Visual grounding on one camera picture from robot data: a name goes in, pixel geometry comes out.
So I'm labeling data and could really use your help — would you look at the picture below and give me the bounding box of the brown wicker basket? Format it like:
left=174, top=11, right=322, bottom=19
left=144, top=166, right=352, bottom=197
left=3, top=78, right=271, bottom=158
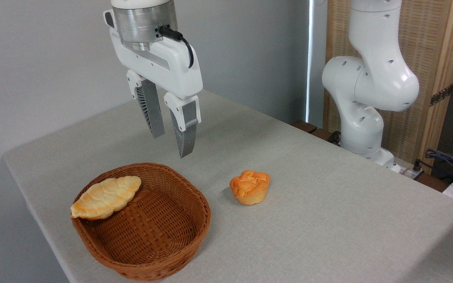
left=71, top=162, right=212, bottom=281

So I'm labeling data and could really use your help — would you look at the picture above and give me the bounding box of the metal screen hinge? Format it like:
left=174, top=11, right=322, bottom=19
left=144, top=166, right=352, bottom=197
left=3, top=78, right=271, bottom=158
left=430, top=83, right=453, bottom=107

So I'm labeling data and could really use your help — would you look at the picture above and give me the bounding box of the long braided bread loaf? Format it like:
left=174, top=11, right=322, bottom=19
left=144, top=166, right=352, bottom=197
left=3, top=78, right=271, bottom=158
left=70, top=175, right=142, bottom=220

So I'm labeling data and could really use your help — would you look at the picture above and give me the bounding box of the grey tablecloth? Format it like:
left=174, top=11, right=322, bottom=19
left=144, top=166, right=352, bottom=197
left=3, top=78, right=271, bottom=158
left=3, top=87, right=453, bottom=283

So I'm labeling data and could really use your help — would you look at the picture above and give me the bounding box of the wooden rattan folding screen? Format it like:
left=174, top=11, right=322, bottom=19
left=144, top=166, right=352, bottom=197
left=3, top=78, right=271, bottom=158
left=324, top=0, right=453, bottom=173

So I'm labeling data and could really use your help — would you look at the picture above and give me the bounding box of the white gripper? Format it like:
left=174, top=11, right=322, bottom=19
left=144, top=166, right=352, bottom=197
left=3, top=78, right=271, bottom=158
left=103, top=10, right=204, bottom=158

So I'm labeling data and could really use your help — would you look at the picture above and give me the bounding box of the round muffin-shaped bread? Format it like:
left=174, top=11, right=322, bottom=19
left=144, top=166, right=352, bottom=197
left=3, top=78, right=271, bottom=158
left=229, top=170, right=271, bottom=206

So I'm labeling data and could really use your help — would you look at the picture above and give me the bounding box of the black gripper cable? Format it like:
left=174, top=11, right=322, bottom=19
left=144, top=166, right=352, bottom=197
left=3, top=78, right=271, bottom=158
left=158, top=26, right=194, bottom=68

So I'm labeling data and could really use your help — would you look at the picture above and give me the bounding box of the bundle of dark cables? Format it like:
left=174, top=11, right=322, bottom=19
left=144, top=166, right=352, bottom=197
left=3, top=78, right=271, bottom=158
left=413, top=148, right=453, bottom=185

